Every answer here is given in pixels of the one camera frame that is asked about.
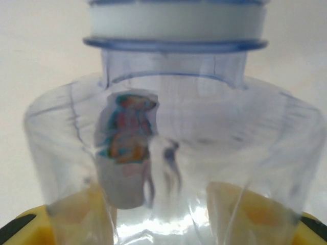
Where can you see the blue tinted clear bottle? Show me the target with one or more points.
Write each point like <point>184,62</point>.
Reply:
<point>178,114</point>

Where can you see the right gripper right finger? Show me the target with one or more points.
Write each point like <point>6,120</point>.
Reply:
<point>311,234</point>

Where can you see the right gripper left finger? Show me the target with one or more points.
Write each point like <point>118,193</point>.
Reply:
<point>38,234</point>

